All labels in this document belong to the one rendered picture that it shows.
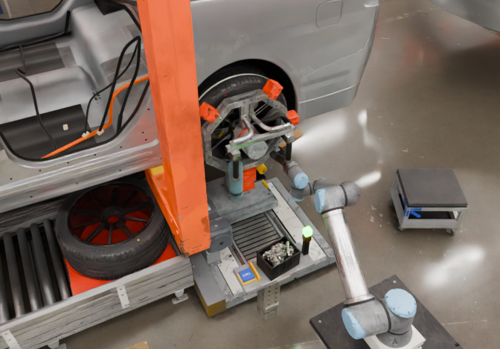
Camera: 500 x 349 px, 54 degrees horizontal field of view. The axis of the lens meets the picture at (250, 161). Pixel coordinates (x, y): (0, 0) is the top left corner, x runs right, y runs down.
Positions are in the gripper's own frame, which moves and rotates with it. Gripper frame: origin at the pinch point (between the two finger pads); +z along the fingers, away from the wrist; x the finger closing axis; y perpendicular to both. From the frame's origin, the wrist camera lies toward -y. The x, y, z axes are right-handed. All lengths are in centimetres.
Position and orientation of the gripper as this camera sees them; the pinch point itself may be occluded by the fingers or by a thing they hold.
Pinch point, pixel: (271, 146)
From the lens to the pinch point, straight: 322.1
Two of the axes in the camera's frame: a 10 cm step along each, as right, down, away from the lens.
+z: -4.4, -6.0, 6.6
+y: 6.3, 3.1, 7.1
